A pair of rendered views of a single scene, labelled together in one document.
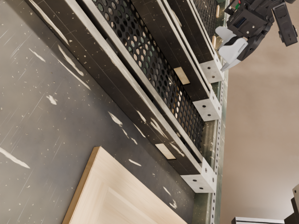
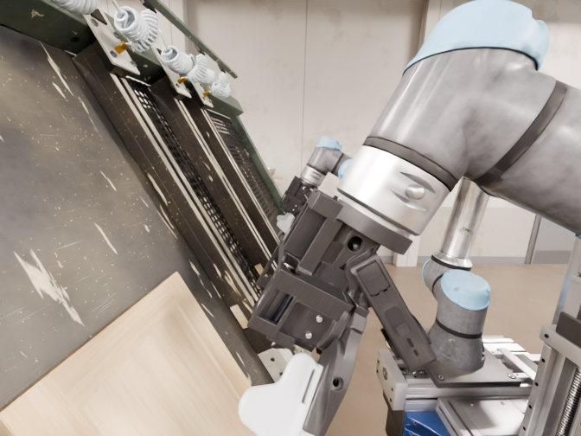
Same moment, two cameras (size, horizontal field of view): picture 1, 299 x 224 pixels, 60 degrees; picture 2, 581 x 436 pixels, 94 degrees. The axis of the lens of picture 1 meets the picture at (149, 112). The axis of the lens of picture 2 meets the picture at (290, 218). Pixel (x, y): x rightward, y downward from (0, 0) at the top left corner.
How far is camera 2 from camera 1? 0.41 m
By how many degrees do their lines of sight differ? 39
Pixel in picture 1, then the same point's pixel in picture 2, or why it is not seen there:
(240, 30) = (288, 208)
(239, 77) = not seen: hidden behind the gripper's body
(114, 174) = (184, 298)
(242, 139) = (352, 393)
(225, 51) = (281, 223)
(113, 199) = (180, 317)
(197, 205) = not seen: hidden behind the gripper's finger
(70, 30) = (170, 193)
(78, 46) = (174, 205)
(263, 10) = (300, 196)
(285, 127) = not seen: hidden behind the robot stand
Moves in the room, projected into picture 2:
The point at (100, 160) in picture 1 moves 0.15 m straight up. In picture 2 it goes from (175, 279) to (169, 216)
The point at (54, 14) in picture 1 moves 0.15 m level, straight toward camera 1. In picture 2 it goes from (162, 183) to (167, 189)
